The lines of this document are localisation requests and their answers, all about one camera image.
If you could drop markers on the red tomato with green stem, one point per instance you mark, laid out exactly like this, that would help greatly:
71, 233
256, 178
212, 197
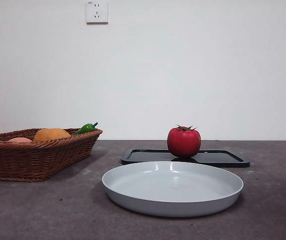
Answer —
184, 143

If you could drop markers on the green chili pepper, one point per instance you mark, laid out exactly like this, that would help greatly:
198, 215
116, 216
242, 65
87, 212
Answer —
84, 129

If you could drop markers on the white round plate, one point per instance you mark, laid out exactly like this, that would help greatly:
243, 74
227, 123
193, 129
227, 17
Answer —
172, 190

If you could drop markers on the dark rectangular tray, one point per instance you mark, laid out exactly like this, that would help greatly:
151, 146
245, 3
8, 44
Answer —
220, 157

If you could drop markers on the yellow-orange potato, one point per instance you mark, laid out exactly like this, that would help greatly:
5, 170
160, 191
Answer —
51, 135

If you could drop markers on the brown wicker basket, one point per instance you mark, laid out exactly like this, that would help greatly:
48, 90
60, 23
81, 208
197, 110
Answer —
33, 160

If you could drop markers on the light brown egg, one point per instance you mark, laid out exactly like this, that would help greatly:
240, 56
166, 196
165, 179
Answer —
20, 140

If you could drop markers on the white wall power socket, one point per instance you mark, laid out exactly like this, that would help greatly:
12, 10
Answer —
97, 12

